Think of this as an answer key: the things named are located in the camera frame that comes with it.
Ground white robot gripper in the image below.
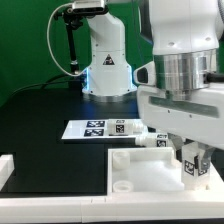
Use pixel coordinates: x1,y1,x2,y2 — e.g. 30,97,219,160
134,61,224,168

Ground white square tabletop panel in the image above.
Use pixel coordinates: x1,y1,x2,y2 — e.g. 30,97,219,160
107,147,224,203

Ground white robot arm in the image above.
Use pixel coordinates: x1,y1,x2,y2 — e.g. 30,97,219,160
135,0,224,165

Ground white U-shaped obstacle fence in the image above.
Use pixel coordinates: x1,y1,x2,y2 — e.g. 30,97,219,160
0,153,224,224

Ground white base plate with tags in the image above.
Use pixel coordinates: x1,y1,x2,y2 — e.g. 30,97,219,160
62,119,144,140

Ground black cable on table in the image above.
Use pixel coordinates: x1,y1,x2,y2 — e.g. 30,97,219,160
0,73,73,108

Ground black camera stand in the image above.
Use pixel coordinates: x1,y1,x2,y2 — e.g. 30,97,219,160
53,7,84,91

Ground silver camera on stand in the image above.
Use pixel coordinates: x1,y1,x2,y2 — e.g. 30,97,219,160
72,0,106,13

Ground white camera cable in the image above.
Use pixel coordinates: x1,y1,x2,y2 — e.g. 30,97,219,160
46,2,84,78

